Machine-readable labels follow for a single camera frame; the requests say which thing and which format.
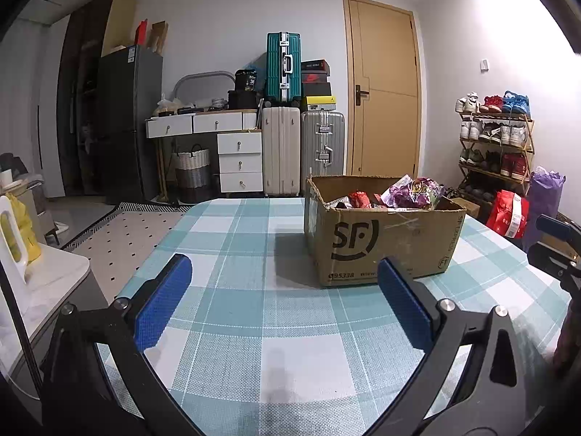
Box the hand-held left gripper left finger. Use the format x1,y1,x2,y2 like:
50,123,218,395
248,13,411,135
41,253,200,436

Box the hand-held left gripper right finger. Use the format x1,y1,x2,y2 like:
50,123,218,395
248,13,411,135
377,257,541,436

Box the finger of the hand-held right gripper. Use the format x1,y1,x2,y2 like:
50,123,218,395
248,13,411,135
527,214,581,278

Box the brown cardboard box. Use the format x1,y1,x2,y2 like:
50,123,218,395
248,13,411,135
303,174,467,288

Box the purple grape candy packet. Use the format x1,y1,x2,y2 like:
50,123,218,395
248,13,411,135
380,175,443,210

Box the person's right forearm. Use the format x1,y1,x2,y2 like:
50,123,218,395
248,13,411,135
551,300,581,373

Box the purple bag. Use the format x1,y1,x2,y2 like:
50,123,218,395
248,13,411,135
527,166,566,246

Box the red white sack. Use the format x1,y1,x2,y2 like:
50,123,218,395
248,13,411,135
485,190,530,240

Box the dotted rug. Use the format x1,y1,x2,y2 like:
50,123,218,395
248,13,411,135
61,202,196,282

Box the wooden shoe rack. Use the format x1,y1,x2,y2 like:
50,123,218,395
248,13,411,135
456,91,536,201

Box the teal checked tablecloth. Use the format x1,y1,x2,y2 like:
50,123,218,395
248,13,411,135
97,197,573,436

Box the rows of assorted sneakers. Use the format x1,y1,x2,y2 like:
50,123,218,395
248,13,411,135
456,91,532,196

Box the white side table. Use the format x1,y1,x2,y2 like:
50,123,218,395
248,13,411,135
0,245,92,400

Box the white grey woven basket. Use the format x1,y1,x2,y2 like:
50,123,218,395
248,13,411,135
175,143,212,190

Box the yellow bag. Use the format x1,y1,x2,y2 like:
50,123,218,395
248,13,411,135
4,193,41,264

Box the silver suitcase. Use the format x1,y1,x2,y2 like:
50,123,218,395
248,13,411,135
300,110,346,194

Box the black fridge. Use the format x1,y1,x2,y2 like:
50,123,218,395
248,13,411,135
97,45,164,205

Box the white desk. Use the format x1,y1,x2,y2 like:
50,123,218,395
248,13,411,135
145,109,264,139

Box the cluttered small table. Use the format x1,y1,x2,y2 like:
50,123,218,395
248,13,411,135
0,152,46,219

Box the beige suitcase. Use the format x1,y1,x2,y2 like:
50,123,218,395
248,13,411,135
262,106,301,197

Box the tan wooden door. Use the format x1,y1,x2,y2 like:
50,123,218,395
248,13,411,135
342,0,423,178

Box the black storage box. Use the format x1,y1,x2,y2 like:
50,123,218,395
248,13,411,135
227,90,259,110

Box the dark wardrobe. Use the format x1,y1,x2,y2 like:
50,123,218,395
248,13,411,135
59,0,132,196

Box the grey arched mirror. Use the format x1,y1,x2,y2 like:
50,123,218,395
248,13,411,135
175,70,237,110

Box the black tub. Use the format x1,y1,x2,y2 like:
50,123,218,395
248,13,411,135
233,68,258,92

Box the teal suitcase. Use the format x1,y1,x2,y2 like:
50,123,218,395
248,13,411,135
265,32,302,103

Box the flat brown cardboard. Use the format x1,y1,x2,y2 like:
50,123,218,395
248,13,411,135
150,20,168,55

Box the tan board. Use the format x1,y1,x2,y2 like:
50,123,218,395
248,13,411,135
102,0,137,57

